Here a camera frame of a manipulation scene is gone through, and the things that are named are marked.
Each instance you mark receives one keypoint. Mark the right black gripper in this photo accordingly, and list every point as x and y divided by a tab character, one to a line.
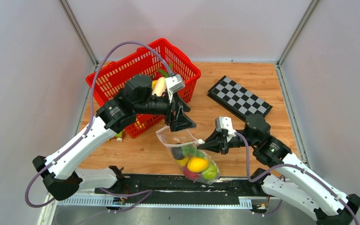
217	142

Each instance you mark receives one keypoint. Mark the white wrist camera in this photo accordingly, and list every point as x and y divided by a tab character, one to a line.
224	125
174	83

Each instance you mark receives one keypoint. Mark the green pear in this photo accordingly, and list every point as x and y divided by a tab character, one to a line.
211	172

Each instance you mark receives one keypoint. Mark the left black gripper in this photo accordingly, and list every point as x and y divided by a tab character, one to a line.
181	122

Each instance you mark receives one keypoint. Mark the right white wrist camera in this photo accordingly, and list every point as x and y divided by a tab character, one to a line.
224	125

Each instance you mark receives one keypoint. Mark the red apple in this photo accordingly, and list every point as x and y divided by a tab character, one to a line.
190	175

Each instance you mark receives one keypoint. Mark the yellow bell pepper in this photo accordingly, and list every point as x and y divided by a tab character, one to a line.
182	162

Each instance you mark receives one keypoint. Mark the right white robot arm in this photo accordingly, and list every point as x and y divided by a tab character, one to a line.
287	177

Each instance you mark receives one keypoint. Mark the green chili pepper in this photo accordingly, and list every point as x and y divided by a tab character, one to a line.
163	73

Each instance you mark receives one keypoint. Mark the yellow lemon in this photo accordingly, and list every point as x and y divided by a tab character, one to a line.
197	164

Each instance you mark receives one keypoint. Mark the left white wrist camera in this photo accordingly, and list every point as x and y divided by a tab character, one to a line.
174	83

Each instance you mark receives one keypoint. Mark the red green toy block car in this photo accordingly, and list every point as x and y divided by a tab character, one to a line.
119	136

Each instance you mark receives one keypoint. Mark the clear polka dot zip bag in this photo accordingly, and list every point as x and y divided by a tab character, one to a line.
188	143

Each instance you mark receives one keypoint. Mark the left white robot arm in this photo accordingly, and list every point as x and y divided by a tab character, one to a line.
60	171

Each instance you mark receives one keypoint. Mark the red plastic shopping basket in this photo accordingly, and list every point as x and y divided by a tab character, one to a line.
113	76

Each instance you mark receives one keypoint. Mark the white radish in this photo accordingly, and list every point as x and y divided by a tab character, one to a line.
159	87

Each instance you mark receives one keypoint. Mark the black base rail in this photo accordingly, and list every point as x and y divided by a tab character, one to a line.
173	191

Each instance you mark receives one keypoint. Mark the black white chessboard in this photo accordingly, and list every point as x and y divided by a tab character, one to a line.
238	100

